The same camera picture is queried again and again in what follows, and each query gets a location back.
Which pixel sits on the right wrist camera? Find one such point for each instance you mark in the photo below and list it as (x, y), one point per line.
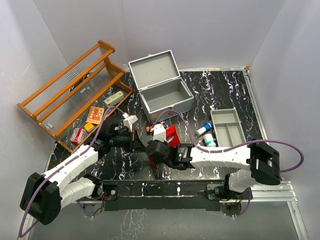
(159, 133)

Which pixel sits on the wooden shelf rack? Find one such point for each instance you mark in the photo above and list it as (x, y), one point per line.
(63, 103)

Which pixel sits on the silver metal medicine case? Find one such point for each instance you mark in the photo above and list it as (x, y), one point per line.
(162, 90)

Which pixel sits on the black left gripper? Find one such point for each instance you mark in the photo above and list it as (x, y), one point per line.
(138, 146)

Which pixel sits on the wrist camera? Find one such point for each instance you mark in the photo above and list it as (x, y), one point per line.
(159, 133)
(129, 120)

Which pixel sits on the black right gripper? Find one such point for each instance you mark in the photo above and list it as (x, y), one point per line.
(164, 142)

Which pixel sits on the orange yellow small block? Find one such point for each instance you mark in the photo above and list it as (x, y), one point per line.
(89, 127)

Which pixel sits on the grey plastic tray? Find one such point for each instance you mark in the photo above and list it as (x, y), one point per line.
(227, 127)

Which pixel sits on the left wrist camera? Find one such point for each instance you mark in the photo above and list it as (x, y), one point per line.
(129, 120)

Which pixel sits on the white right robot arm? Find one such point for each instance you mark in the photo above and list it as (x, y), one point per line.
(257, 163)

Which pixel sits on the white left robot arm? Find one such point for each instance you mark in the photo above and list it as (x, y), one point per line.
(46, 194)

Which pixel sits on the red white small box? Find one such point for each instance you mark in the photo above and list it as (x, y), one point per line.
(77, 136)

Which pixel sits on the white medicine box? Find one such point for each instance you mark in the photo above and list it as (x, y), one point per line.
(114, 99)

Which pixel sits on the blue white tube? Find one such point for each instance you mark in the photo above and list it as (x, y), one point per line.
(204, 129)

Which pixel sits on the orange patterned packet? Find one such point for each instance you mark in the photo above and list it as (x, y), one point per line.
(95, 115)

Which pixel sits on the white green-label bottle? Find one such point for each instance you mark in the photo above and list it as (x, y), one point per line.
(209, 140)

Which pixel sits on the red first aid pouch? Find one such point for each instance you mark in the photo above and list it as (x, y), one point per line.
(172, 136)

